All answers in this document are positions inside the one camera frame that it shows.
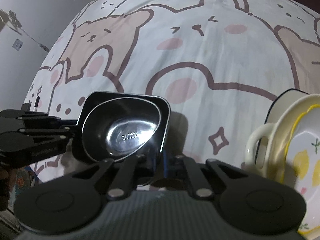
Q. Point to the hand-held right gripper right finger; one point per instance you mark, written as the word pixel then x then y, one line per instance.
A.
pixel 168 166

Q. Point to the white plate with black rim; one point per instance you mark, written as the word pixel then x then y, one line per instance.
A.
pixel 280 107

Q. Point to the black square dish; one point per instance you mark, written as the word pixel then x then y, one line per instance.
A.
pixel 165 130

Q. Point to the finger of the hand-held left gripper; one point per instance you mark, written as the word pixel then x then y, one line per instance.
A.
pixel 30 118
pixel 45 136

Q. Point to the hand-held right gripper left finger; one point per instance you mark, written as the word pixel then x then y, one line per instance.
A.
pixel 146 166

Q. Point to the stainless steel bowl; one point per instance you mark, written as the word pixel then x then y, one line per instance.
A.
pixel 125 135

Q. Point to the lemon print bowl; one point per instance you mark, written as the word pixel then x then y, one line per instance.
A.
pixel 305 160

